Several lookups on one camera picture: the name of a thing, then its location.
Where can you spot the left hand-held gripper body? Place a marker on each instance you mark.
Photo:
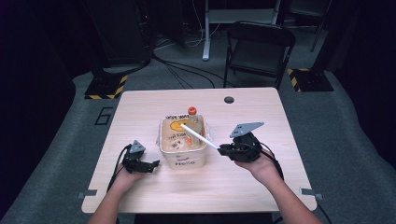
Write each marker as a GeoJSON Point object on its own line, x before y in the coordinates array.
{"type": "Point", "coordinates": [134, 161]}

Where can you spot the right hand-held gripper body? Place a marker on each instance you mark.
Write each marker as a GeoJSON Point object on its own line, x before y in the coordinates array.
{"type": "Point", "coordinates": [247, 146]}

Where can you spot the white straw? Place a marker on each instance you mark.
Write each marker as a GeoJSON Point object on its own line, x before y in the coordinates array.
{"type": "Point", "coordinates": [199, 137]}

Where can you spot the smiley print plastic bag liner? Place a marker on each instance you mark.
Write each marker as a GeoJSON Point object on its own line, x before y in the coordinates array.
{"type": "Point", "coordinates": [169, 135]}

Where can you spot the white plastic bin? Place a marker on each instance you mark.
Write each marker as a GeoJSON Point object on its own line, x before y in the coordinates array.
{"type": "Point", "coordinates": [186, 160]}

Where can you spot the clear bottle with red cap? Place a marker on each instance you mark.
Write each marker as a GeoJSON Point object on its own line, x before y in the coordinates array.
{"type": "Point", "coordinates": [194, 123]}

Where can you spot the person's left hand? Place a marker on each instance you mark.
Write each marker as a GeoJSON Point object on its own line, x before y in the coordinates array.
{"type": "Point", "coordinates": [127, 178]}

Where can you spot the person's right hand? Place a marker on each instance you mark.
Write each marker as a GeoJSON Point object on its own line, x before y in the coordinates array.
{"type": "Point", "coordinates": [263, 169]}

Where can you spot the black stand base striped edge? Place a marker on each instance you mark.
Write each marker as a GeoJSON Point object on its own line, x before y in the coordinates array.
{"type": "Point", "coordinates": [311, 81]}
{"type": "Point", "coordinates": [104, 87]}

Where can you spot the black folding chair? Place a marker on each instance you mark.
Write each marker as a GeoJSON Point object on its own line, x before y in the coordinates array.
{"type": "Point", "coordinates": [258, 53]}

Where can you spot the grey metal table bracket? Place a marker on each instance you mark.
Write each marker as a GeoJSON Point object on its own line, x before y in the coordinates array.
{"type": "Point", "coordinates": [311, 193]}
{"type": "Point", "coordinates": [87, 193]}

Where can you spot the white desk frame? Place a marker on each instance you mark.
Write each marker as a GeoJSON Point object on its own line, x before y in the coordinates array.
{"type": "Point", "coordinates": [207, 31]}

